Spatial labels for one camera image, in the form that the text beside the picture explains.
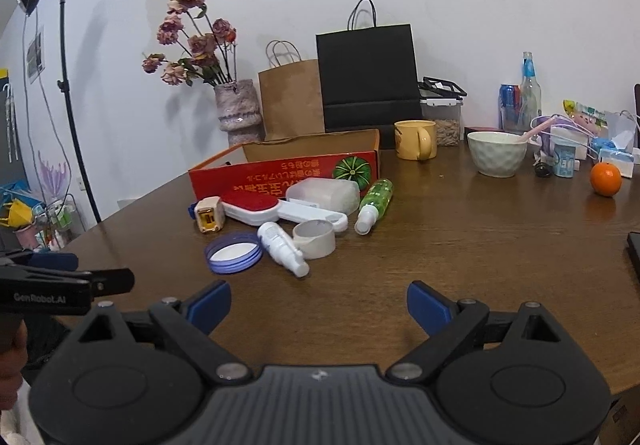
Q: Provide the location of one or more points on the yellow plastic toy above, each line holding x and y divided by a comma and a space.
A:
17, 214

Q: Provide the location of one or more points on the black light stand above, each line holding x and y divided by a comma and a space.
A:
62, 50

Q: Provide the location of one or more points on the green spray bottle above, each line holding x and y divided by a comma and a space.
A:
377, 197

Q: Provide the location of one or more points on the red white lint brush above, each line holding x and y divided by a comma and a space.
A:
245, 205

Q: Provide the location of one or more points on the orange fruit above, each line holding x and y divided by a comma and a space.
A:
605, 180

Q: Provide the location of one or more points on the colourful snack packet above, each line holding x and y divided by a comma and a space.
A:
582, 112

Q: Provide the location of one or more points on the brown paper bag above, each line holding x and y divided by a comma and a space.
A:
290, 100

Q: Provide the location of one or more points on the mottled pink vase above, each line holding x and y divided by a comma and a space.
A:
237, 110

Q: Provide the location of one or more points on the white spray bottle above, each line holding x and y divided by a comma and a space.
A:
275, 240

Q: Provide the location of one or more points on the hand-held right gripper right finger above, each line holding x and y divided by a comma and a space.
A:
426, 309

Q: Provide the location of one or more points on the grey wall picture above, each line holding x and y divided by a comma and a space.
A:
35, 57

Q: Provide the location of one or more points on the flat black device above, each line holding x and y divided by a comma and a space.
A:
635, 255

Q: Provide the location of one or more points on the white paper bag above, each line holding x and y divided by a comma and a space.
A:
617, 125

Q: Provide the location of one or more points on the pink spoon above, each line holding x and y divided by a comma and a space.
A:
537, 129

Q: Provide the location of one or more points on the purple plastic bag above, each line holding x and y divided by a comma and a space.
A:
547, 125

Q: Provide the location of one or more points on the small dark red box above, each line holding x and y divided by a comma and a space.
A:
480, 130

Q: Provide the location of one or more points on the blue tissue pack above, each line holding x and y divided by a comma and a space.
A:
615, 160

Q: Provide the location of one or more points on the white bowl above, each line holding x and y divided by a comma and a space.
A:
495, 155

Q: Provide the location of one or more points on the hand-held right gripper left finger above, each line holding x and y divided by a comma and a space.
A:
211, 307

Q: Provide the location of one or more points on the translucent plastic container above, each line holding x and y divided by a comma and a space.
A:
325, 192

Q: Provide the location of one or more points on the white tape roll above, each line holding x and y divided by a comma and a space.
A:
315, 245

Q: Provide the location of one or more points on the red cardboard box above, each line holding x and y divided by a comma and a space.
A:
280, 170

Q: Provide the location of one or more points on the clear black-lidded food container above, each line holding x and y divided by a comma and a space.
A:
447, 127

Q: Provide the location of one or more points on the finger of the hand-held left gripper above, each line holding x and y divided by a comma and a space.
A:
52, 261
112, 281

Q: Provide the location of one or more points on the blue jar lid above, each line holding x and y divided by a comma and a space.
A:
232, 255

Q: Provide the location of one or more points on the yellow mug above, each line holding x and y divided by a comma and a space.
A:
410, 140

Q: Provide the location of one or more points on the small blue white carton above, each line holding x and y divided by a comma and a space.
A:
564, 162

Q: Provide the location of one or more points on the white gold charger plug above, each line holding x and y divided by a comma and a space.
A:
210, 217

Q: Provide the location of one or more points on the person's left hand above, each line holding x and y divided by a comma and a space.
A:
11, 365

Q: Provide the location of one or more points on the black paper bag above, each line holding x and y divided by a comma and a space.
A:
367, 75

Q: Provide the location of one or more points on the dried pink flowers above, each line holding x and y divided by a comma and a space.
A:
202, 45

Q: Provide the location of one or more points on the blue snack packet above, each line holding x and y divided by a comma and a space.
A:
509, 105

